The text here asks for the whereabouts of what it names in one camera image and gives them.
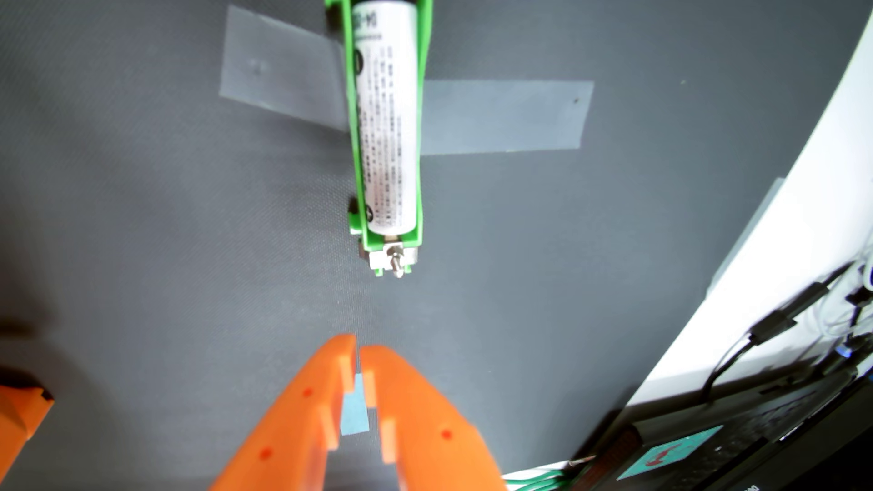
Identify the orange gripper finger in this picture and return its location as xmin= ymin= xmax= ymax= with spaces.
xmin=208 ymin=333 xmax=358 ymax=491
xmin=359 ymin=344 xmax=509 ymax=491

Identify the white cylindrical battery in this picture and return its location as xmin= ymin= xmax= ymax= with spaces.
xmin=351 ymin=0 xmax=419 ymax=236

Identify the green battery holder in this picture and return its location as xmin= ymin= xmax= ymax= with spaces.
xmin=324 ymin=0 xmax=434 ymax=279

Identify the light blue tape strip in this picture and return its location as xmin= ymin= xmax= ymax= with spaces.
xmin=339 ymin=371 xmax=371 ymax=436

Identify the dark grey table mat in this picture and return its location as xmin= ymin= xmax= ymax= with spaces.
xmin=0 ymin=0 xmax=873 ymax=491

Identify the black Dell laptop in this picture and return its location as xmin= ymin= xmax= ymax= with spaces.
xmin=569 ymin=361 xmax=873 ymax=491

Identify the short grey tape strip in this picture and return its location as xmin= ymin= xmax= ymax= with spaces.
xmin=218 ymin=5 xmax=350 ymax=132

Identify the green cable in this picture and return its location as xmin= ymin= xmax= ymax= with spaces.
xmin=503 ymin=460 xmax=581 ymax=491

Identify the black adapter cable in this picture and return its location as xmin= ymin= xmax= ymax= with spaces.
xmin=702 ymin=262 xmax=860 ymax=403

